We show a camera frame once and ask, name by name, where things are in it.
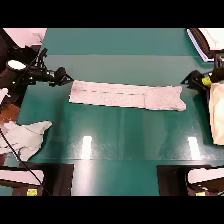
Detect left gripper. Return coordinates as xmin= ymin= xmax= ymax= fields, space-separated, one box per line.
xmin=49 ymin=66 xmax=68 ymax=87

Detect pink shirt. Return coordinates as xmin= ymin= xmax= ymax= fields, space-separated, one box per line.
xmin=68 ymin=79 xmax=187 ymax=112

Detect white garment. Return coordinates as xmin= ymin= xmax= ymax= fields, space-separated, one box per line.
xmin=0 ymin=120 xmax=54 ymax=162

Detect cream garment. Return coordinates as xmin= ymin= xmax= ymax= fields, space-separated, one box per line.
xmin=208 ymin=82 xmax=224 ymax=146

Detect black cable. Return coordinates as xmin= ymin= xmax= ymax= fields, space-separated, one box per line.
xmin=0 ymin=128 xmax=52 ymax=197

